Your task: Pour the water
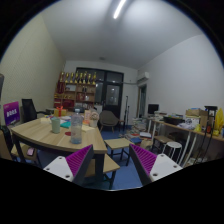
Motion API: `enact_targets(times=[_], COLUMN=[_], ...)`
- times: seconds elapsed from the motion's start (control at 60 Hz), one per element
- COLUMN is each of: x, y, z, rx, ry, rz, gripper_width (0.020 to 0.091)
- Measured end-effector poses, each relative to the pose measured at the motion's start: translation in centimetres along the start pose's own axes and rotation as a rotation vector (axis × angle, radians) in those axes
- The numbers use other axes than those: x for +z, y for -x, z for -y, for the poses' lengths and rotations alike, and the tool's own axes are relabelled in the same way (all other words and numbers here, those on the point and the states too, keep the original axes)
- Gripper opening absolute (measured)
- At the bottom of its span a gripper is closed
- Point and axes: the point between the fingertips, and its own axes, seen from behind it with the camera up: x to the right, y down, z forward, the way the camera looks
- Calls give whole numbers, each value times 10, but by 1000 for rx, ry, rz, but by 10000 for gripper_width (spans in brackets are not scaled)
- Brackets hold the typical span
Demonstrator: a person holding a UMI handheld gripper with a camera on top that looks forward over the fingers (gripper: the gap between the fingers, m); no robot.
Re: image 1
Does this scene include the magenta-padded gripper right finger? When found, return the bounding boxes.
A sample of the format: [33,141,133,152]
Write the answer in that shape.
[128,143,184,187]

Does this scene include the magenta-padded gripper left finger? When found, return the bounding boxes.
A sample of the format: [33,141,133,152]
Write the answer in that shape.
[43,143,95,187]

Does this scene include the clear plastic water bottle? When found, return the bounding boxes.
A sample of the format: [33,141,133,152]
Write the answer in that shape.
[70,108,84,145]

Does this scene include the brown wooden stool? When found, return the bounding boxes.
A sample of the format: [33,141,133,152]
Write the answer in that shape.
[153,134,173,153]

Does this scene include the white round stool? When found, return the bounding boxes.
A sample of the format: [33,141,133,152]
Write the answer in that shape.
[162,140,183,167]

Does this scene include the pile of books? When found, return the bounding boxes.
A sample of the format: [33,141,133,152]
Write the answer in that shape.
[124,118,153,144]

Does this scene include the low wooden bench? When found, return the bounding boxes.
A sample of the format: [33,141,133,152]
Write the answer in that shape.
[84,153,121,190]

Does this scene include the small light wooden table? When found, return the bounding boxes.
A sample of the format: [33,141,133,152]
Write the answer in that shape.
[104,137,134,167]

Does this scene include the teal book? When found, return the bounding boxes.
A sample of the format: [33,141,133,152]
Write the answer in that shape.
[59,120,72,129]

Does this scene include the pale green ribbed cup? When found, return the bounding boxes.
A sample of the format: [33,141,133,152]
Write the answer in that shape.
[50,116,62,135]

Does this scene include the pink flowers in white pot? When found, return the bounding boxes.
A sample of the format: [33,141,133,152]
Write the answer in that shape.
[88,110,100,128]

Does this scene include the black microphone stand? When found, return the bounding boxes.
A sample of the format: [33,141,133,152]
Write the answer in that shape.
[123,95,131,133]

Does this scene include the long cluttered side desk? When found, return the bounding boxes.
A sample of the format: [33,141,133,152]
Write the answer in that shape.
[148,114,224,168]

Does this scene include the yellow gift box red ribbon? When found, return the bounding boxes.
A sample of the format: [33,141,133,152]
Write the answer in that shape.
[53,105,68,118]

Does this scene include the grey armchair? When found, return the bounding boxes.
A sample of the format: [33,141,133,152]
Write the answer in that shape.
[98,109,120,133]

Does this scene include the pale yellow notepad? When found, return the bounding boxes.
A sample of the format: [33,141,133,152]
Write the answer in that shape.
[39,116,52,125]

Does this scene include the black computer monitor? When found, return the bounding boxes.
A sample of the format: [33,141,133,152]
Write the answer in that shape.
[147,103,160,116]

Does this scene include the wooden shelf unit with trophies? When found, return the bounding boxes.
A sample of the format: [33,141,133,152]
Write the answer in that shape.
[54,70,98,111]

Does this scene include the black office chair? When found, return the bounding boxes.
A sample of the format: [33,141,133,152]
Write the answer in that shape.
[21,98,48,124]

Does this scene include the purple sign board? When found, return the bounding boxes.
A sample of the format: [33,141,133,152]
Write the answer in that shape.
[3,100,21,127]

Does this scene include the ceiling tube light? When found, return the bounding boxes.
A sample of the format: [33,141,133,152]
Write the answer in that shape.
[112,0,128,20]

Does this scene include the white wall air conditioner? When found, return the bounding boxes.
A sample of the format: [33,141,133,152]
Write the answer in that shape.
[136,71,150,84]

